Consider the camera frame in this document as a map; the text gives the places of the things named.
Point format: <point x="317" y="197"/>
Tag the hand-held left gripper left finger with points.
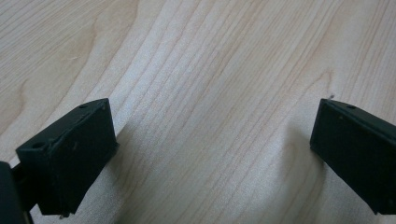
<point x="71" y="155"/>

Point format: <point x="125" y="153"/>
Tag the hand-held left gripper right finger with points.
<point x="355" y="140"/>

